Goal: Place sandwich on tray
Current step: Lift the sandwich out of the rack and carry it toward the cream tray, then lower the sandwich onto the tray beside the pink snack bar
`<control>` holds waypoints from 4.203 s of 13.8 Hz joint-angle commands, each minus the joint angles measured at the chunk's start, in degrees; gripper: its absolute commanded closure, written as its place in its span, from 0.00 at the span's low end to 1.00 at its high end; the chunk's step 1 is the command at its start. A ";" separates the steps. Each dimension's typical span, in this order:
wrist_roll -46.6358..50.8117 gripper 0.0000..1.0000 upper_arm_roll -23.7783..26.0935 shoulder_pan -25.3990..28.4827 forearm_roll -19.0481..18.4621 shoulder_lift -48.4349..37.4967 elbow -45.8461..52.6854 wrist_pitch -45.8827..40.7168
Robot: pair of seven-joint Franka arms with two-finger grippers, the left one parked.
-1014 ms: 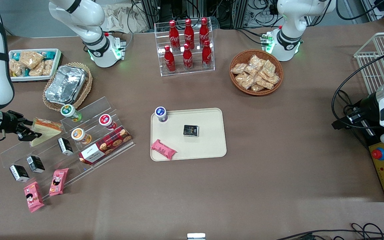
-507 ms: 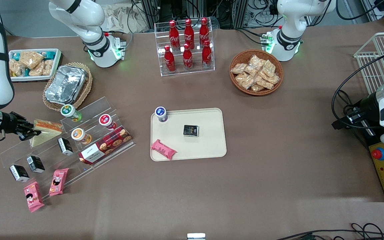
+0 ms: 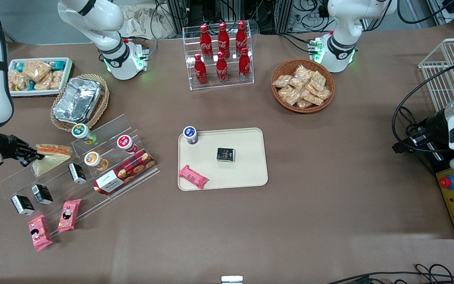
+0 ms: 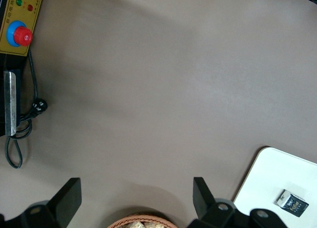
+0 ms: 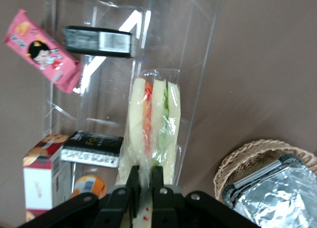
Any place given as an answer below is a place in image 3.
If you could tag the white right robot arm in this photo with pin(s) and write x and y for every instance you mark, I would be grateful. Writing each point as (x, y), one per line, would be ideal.
(108, 15)

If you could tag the white rectangular snack tray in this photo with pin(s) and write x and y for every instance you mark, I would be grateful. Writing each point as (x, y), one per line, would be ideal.
(67, 77)

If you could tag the small black snack box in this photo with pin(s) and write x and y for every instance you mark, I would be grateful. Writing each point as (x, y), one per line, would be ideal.
(226, 154)
(23, 205)
(41, 194)
(77, 173)

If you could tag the aluminium equipment rack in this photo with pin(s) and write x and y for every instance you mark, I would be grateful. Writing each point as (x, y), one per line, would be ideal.
(266, 14)

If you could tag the red cola bottle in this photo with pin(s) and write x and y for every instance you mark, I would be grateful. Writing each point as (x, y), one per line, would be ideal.
(244, 66)
(221, 69)
(241, 36)
(223, 37)
(200, 71)
(205, 39)

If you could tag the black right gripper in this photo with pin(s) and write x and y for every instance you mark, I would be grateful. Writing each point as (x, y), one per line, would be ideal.
(9, 145)

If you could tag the orange-lid cup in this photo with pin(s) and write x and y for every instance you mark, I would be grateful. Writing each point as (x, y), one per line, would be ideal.
(95, 160)

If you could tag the beige plastic tray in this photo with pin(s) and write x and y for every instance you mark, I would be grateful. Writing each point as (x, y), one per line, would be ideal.
(246, 157)

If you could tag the red cookie box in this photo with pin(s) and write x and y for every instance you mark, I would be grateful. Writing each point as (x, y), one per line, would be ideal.
(126, 171)

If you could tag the red lid cup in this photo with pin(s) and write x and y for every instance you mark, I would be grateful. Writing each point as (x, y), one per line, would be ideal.
(126, 143)

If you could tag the clear acrylic stepped stand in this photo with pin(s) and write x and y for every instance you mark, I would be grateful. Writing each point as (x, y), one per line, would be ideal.
(105, 132)

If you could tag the round brown wicker basket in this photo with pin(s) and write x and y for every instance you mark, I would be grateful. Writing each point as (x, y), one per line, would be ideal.
(286, 66)

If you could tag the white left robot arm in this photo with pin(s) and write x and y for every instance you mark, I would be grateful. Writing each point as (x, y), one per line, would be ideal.
(341, 43)

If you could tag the clear acrylic bottle rack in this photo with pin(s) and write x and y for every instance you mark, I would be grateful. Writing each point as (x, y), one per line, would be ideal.
(231, 85)

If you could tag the triangular sandwich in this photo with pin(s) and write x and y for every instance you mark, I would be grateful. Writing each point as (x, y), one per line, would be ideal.
(55, 156)

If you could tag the large rice cracker pack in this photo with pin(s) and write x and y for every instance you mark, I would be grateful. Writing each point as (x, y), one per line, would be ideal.
(37, 69)

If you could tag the pink snack pack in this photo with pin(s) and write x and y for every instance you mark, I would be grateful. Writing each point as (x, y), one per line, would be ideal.
(40, 232)
(193, 176)
(69, 215)

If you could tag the aluminium foil container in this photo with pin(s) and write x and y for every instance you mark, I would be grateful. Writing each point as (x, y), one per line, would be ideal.
(77, 98)

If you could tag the green lid cup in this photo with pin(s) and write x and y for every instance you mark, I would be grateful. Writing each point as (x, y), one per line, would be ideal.
(83, 133)

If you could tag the silver camera housing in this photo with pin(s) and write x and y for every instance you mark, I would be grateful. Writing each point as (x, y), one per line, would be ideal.
(231, 279)

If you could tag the clear bagged cracker pack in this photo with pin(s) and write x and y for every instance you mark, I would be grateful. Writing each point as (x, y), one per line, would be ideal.
(312, 97)
(324, 94)
(290, 96)
(297, 83)
(282, 81)
(304, 73)
(317, 81)
(304, 104)

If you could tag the teal snack pack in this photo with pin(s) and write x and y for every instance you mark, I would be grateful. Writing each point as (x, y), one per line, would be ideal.
(58, 64)
(19, 66)
(32, 85)

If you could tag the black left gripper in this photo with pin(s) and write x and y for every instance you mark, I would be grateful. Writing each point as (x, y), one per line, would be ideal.
(434, 123)

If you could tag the oval wicker basket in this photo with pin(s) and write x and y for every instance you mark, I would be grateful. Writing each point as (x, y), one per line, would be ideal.
(103, 102)

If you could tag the blue lid yogurt cup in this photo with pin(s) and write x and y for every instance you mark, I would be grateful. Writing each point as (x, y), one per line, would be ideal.
(190, 135)

